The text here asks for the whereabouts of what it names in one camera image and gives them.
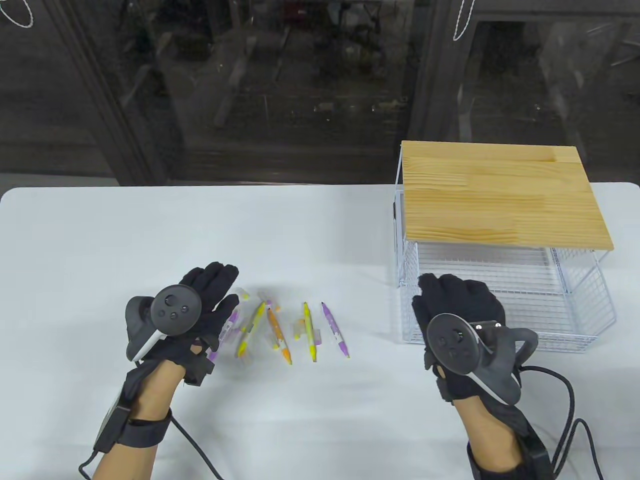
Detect black right wrist strap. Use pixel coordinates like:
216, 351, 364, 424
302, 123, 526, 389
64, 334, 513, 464
467, 440, 526, 480

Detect black hand controller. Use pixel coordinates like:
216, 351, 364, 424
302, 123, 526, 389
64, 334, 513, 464
125, 285, 202, 362
426, 313, 539, 406

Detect person's left hand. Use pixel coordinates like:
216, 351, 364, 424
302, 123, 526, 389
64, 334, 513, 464
122, 261, 241, 388

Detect person's right forearm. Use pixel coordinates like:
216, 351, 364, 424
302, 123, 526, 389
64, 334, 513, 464
452, 390, 556, 480

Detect black right wrist sensor box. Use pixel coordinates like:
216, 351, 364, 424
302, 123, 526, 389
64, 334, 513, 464
520, 425, 555, 480

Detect black wrist strap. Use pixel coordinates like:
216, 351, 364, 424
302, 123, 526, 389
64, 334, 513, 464
125, 407, 173, 448
467, 440, 526, 480

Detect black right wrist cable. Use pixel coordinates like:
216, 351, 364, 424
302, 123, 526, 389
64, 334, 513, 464
520, 365, 606, 480

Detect dark window mullion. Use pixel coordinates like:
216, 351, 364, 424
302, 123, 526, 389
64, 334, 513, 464
47, 0, 161, 187
407, 0, 481, 143

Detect black wrist sensor box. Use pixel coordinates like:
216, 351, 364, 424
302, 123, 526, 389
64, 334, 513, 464
520, 425, 555, 480
94, 405, 133, 453

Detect yellow double-ended highlighter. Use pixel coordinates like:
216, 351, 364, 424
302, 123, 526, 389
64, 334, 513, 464
302, 301, 319, 364
236, 301, 267, 359

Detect black right hand controller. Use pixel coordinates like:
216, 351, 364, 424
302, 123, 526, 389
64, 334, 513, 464
426, 313, 539, 406

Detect white blind cord loop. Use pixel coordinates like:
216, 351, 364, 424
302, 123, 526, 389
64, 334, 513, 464
0, 0, 35, 28
453, 0, 480, 42

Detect group of clear highlighter caps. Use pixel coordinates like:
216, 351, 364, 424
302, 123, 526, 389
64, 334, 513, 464
220, 287, 323, 368

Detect orange double-ended highlighter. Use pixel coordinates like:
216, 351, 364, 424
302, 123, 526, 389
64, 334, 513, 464
267, 307, 292, 366

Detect person's right hand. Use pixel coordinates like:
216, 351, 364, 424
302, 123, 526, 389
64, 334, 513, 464
411, 273, 507, 404

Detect black left wrist strap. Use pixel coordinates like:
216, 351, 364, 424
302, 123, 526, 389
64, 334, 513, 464
125, 407, 173, 448

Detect person's left forearm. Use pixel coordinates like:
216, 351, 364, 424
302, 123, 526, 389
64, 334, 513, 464
92, 360, 186, 480

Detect black left wrist sensor box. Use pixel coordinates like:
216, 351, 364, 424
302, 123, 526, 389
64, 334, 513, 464
94, 405, 133, 453

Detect purple double-ended highlighter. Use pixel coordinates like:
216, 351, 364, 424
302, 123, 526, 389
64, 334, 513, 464
207, 309, 240, 362
320, 301, 351, 359

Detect black left hand controller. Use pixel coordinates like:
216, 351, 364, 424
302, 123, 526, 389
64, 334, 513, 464
125, 285, 202, 362

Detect white wire basket drawer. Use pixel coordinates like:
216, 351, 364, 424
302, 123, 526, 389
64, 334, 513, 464
400, 243, 617, 354

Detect wooden-topped white wire rack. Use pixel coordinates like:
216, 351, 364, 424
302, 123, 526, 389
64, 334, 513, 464
393, 141, 615, 290

